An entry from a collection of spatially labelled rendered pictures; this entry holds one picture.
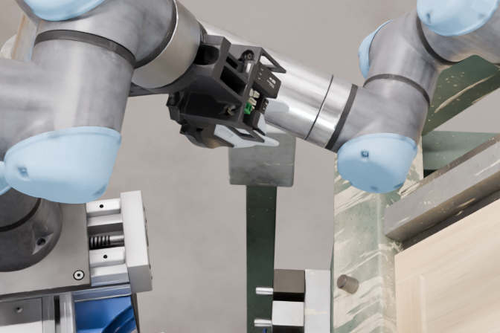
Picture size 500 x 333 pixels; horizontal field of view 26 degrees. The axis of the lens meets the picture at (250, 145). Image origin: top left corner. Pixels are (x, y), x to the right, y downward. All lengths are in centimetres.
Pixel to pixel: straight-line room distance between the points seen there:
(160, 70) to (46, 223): 77
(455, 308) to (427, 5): 63
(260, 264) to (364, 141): 125
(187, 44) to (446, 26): 35
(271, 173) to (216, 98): 104
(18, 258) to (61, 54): 85
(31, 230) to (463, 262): 64
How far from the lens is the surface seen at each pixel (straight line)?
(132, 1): 80
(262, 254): 229
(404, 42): 118
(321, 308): 190
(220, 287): 274
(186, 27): 86
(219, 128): 100
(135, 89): 96
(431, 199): 173
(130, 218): 170
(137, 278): 169
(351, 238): 184
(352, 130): 111
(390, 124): 111
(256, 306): 251
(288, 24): 323
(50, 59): 78
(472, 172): 168
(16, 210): 153
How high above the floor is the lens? 244
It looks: 56 degrees down
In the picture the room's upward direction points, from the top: straight up
